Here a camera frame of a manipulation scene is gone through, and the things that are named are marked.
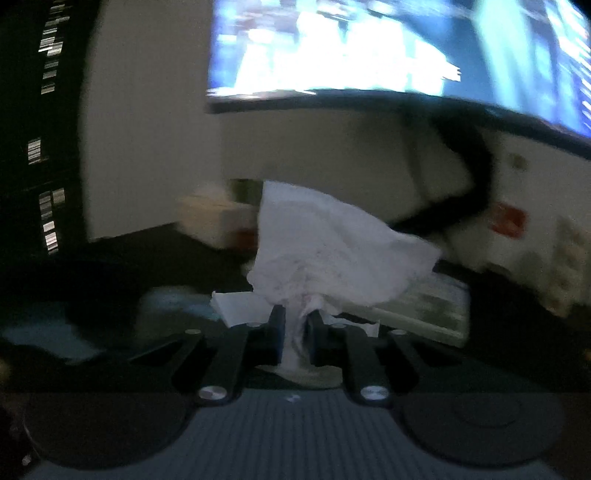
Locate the light blue cloth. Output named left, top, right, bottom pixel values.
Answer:
left=137, top=285, right=220, bottom=321

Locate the dark shelf with shiny items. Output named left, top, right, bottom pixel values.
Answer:
left=0, top=0, right=95, bottom=259

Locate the curved computer monitor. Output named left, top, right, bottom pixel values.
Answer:
left=205, top=0, right=591, bottom=145

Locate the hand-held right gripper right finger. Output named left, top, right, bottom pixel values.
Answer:
left=306, top=311, right=467, bottom=408

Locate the white paper pad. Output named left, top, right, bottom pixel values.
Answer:
left=210, top=290, right=278, bottom=326

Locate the white paper tissue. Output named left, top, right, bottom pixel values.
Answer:
left=246, top=180, right=443, bottom=389

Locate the beige cardboard box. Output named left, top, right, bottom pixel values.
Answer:
left=177, top=184, right=260, bottom=251

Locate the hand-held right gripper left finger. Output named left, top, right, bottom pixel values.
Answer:
left=127, top=305, right=287, bottom=408

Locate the white keyboard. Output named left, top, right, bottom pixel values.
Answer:
left=332, top=271, right=472, bottom=348

